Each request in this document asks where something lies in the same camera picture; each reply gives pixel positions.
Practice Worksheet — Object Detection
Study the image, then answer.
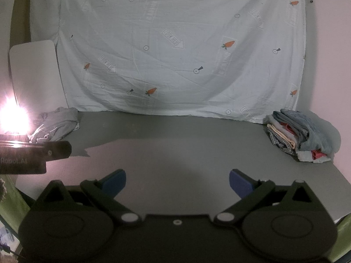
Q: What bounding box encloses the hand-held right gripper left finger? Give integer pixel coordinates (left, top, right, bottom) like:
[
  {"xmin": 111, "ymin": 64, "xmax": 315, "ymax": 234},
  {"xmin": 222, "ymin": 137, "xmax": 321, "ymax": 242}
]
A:
[{"xmin": 34, "ymin": 169, "xmax": 142, "ymax": 226}]

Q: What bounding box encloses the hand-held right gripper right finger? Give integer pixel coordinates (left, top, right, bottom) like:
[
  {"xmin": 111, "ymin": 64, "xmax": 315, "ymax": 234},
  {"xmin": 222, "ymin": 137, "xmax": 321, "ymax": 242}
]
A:
[{"xmin": 213, "ymin": 169, "xmax": 321, "ymax": 226}]

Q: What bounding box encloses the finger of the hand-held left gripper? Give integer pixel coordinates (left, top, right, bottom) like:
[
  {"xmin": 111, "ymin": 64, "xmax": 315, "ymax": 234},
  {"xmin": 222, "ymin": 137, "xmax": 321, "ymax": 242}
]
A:
[{"xmin": 30, "ymin": 140, "xmax": 72, "ymax": 161}]

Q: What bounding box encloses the crumpled grey clothes pile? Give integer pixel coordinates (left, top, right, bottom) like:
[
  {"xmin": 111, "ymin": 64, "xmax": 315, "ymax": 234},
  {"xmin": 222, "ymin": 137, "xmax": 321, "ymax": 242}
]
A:
[{"xmin": 27, "ymin": 107, "xmax": 81, "ymax": 143}]

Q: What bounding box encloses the stack of folded clothes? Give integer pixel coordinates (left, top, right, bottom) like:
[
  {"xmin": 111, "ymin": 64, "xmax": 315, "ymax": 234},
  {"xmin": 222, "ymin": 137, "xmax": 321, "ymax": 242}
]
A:
[{"xmin": 263, "ymin": 109, "xmax": 342, "ymax": 164}]

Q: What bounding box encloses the green cloth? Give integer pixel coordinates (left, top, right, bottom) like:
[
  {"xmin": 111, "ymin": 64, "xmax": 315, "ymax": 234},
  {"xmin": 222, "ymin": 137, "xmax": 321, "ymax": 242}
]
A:
[
  {"xmin": 0, "ymin": 174, "xmax": 32, "ymax": 225},
  {"xmin": 333, "ymin": 215, "xmax": 351, "ymax": 263}
]

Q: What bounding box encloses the white rounded panel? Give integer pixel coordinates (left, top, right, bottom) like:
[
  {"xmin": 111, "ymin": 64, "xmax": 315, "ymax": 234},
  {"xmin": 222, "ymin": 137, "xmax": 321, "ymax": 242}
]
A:
[{"xmin": 9, "ymin": 40, "xmax": 68, "ymax": 113}]

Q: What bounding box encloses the carrot printed pale sheet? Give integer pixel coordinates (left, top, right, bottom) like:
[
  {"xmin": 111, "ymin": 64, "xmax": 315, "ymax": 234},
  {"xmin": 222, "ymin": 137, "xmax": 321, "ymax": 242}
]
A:
[{"xmin": 29, "ymin": 0, "xmax": 307, "ymax": 124}]

